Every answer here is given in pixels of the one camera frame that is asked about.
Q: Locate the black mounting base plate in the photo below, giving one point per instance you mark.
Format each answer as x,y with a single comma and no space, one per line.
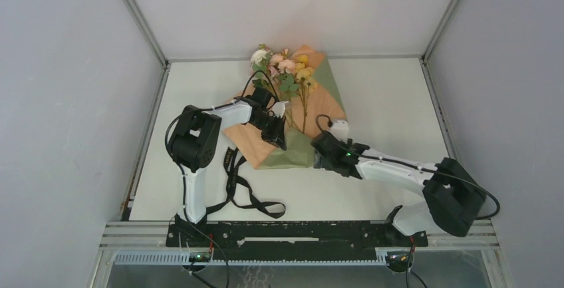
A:
228,234

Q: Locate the white fake flower stem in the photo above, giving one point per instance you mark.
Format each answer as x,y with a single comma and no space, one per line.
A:
259,64

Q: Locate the yellow fake flower stem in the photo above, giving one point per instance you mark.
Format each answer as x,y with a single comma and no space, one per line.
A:
307,84

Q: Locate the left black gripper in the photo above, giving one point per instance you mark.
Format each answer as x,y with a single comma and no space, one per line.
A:
276,136

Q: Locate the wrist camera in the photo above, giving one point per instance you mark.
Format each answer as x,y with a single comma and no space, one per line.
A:
340,130
262,96

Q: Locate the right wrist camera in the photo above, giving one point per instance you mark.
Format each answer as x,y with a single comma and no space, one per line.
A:
340,130

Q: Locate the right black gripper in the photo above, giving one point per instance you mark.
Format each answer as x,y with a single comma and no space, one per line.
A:
317,159

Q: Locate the pink fake flower stem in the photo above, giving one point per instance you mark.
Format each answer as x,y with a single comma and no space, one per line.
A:
283,73

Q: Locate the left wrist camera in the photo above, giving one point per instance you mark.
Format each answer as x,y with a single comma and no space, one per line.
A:
262,96

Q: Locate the orange wrapping paper sheet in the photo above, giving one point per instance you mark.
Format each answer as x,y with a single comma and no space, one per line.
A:
325,99

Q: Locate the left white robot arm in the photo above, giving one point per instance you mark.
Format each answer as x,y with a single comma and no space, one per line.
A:
191,142

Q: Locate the white cable duct rail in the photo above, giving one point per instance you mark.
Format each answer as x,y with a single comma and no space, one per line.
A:
177,258

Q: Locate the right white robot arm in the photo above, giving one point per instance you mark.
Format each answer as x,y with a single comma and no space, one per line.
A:
451,199

